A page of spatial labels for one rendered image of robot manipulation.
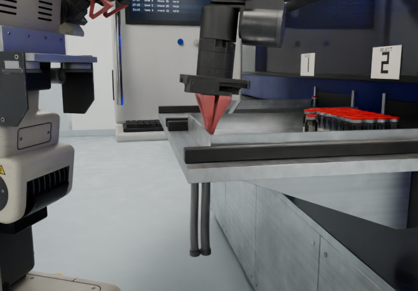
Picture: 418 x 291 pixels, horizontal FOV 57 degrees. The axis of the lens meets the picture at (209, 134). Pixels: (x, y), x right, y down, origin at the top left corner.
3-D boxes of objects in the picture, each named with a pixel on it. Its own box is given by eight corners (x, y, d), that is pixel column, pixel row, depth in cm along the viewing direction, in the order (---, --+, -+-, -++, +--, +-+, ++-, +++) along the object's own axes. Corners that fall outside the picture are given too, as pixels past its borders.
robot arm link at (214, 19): (208, 4, 62) (198, -3, 57) (250, 6, 60) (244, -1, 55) (204, 48, 63) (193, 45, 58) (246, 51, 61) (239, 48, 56)
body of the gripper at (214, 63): (250, 92, 59) (255, 43, 57) (183, 87, 56) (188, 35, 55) (238, 90, 65) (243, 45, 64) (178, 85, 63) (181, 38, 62)
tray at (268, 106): (311, 110, 122) (311, 99, 121) (357, 120, 96) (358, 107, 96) (205, 112, 116) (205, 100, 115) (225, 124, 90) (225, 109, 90)
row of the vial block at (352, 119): (316, 129, 82) (317, 107, 81) (364, 145, 64) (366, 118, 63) (306, 129, 81) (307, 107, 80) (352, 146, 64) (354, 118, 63)
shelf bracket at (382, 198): (395, 222, 71) (401, 153, 69) (407, 228, 68) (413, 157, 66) (214, 236, 65) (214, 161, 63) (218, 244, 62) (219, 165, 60)
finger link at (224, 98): (227, 144, 59) (234, 83, 58) (181, 142, 58) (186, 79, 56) (218, 136, 66) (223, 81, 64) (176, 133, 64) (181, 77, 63)
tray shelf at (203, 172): (304, 114, 127) (305, 108, 127) (498, 166, 59) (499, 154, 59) (158, 117, 118) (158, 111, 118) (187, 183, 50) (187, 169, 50)
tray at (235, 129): (338, 126, 87) (338, 110, 86) (419, 150, 62) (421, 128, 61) (188, 130, 81) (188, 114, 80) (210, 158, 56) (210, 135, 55)
